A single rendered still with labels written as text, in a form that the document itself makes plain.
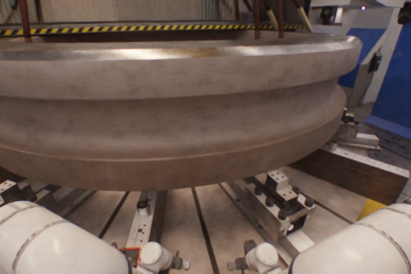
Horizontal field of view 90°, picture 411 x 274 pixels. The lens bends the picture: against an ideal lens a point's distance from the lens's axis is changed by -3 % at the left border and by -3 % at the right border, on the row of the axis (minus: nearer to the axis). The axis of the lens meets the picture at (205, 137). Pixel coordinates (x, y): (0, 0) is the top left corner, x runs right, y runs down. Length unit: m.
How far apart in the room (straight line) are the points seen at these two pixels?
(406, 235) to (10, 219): 0.70
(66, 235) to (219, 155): 1.14
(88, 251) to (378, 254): 0.47
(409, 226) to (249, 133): 1.23
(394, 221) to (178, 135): 1.22
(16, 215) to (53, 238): 0.11
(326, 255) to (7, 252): 0.54
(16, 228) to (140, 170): 1.04
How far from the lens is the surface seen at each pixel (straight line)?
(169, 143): 1.47
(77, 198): 2.54
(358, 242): 0.46
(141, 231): 1.59
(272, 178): 1.76
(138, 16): 4.34
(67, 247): 0.45
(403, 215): 0.55
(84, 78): 1.34
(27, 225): 0.51
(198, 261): 1.86
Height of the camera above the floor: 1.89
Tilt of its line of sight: 28 degrees down
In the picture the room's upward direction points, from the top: straight up
